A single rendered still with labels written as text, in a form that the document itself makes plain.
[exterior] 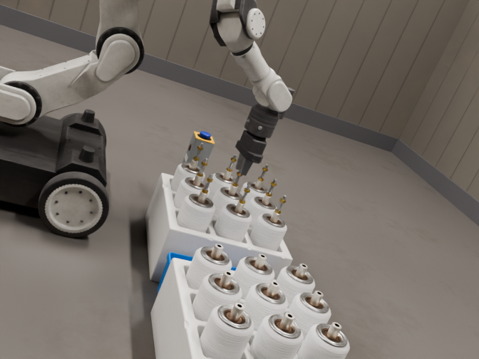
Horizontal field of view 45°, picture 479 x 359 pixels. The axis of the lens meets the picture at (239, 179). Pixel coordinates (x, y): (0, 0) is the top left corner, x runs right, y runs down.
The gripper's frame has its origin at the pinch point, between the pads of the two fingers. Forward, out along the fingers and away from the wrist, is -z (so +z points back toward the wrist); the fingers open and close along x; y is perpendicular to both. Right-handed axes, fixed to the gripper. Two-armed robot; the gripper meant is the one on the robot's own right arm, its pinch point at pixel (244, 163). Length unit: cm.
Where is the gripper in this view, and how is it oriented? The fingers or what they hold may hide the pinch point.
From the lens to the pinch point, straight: 178.2
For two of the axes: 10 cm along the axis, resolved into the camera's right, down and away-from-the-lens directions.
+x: -3.5, -4.6, 8.2
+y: -8.6, -1.9, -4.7
